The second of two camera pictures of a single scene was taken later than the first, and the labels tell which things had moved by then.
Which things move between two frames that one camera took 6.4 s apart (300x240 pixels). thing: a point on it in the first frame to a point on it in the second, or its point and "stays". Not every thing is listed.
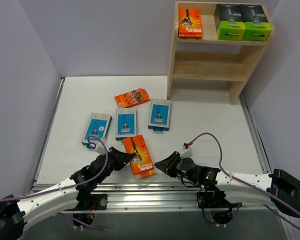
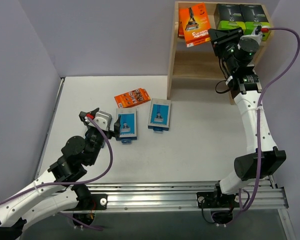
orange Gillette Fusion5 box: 141,163 to 195,24
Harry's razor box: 159,119 stays
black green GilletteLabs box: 229,23 stays
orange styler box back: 132,98 stays
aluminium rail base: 132,198 stays
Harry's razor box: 125,123 stays
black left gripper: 113,159 to 100,130
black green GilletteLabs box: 257,26 stays
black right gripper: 173,164 to 225,42
